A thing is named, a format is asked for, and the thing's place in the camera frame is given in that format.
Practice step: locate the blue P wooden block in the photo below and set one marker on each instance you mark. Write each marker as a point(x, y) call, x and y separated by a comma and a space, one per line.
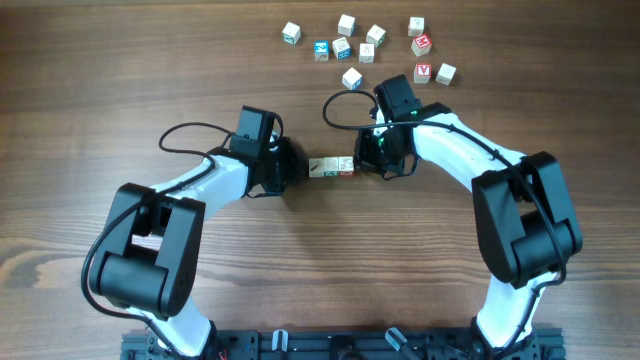
point(352, 79)

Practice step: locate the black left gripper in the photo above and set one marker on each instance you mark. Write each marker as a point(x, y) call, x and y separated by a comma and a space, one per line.
point(299, 168)

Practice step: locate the green N wooden block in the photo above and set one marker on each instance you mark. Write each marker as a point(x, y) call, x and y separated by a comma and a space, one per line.
point(376, 35)

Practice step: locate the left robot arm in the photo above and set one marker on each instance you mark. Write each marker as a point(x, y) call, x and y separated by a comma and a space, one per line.
point(143, 264)

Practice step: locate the red M wooden block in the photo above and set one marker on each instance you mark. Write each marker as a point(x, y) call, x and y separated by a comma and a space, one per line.
point(421, 45)

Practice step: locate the red A wooden block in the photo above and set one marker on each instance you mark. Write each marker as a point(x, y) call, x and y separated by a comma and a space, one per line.
point(422, 73)

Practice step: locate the blue T wooden block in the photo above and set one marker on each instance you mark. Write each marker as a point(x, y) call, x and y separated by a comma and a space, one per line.
point(346, 25)

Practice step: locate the yellow-sided A wooden block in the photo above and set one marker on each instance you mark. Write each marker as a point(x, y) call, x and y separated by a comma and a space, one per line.
point(366, 53)

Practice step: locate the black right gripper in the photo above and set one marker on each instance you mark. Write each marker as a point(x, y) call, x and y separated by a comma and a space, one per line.
point(363, 161)

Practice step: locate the green-sided corner wooden block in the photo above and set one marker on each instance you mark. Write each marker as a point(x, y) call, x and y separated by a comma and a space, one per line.
point(291, 33)

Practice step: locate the dark blue number block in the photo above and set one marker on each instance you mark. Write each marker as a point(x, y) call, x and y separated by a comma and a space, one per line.
point(341, 48)

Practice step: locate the red-sided number eight block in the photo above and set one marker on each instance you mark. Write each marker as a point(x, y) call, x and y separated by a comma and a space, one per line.
point(346, 166)

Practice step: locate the green V wooden block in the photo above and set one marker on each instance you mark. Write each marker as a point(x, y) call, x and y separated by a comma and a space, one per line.
point(331, 166)

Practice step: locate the number four wooden block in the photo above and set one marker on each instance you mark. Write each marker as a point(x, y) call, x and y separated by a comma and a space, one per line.
point(416, 26)

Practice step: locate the hammer picture wooden block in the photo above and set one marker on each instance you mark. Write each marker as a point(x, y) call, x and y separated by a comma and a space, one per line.
point(316, 167)

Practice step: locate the light blue letter block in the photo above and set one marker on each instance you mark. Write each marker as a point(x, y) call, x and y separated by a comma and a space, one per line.
point(321, 50)

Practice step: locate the yellow-sided far right block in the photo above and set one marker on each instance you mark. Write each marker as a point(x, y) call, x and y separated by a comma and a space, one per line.
point(445, 74)

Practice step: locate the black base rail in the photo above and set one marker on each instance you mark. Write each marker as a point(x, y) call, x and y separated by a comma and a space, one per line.
point(435, 343)

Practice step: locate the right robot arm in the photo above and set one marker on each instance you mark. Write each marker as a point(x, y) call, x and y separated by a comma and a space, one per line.
point(526, 223)

